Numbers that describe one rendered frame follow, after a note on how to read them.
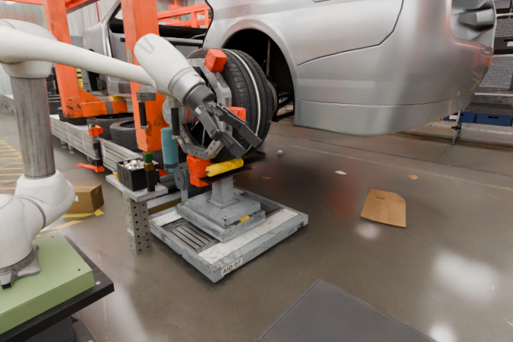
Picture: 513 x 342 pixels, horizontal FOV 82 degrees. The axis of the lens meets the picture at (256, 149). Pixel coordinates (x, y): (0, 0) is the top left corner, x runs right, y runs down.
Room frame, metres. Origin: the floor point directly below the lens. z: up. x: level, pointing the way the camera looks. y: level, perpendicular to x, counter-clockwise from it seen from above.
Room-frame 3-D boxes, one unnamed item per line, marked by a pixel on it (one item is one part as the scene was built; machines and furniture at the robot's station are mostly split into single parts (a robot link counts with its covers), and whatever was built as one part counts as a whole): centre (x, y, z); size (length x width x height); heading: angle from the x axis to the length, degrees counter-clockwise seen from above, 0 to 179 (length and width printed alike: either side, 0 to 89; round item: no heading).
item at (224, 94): (1.65, 0.34, 0.85); 0.54 x 0.07 x 0.54; 46
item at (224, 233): (1.80, 0.25, 0.13); 0.50 x 0.36 x 0.10; 46
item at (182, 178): (2.08, 0.40, 0.26); 0.42 x 0.18 x 0.35; 136
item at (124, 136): (3.09, 1.20, 0.39); 0.66 x 0.66 x 0.24
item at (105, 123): (3.60, 1.73, 0.39); 0.66 x 0.66 x 0.24
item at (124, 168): (1.53, 0.66, 0.52); 0.20 x 0.14 x 0.13; 45
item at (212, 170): (1.64, 0.18, 0.51); 0.29 x 0.06 x 0.06; 136
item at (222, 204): (1.77, 0.22, 0.32); 0.40 x 0.30 x 0.28; 46
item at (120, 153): (2.92, 1.61, 0.28); 2.47 x 0.09 x 0.22; 46
